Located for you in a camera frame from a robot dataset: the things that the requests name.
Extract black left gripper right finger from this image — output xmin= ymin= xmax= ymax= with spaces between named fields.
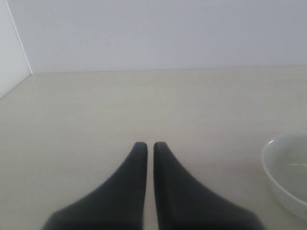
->
xmin=153 ymin=142 xmax=265 ymax=230

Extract white ceramic bowl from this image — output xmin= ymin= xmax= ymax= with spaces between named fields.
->
xmin=261 ymin=134 xmax=307 ymax=220

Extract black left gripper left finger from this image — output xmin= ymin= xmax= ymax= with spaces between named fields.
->
xmin=43 ymin=142 xmax=147 ymax=230

